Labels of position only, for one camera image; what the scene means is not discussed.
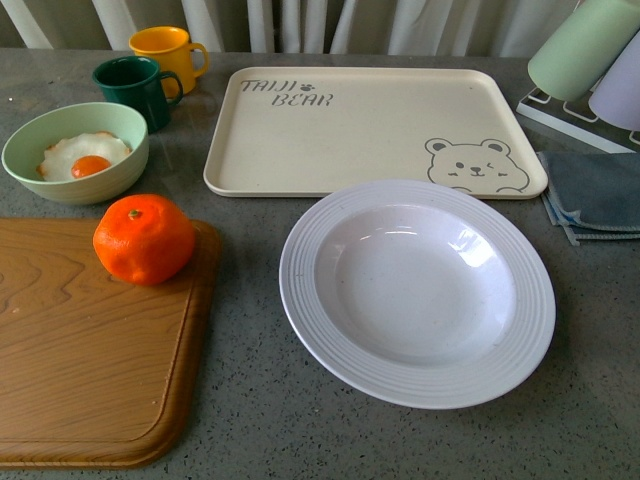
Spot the white ridged deep plate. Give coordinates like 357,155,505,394
279,180,556,410

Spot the orange fruit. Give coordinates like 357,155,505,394
92,194,196,286

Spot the cream bear serving tray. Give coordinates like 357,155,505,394
203,67,547,199

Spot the white curtain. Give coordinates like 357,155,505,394
1,0,579,57

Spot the dark green mug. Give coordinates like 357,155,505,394
92,55,184,133

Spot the yellow mug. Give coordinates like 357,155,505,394
129,26,209,94

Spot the light green bowl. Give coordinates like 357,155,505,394
2,102,149,205

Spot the fake fried egg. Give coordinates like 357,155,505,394
36,131,131,182

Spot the wooden cutting board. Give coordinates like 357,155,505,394
1,218,222,469

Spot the folded grey cloth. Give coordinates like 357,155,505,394
538,151,639,246

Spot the white cup rack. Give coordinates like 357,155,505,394
516,87,639,153

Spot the light green cup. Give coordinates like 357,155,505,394
528,0,639,101

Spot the lilac cup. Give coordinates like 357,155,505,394
589,34,639,131

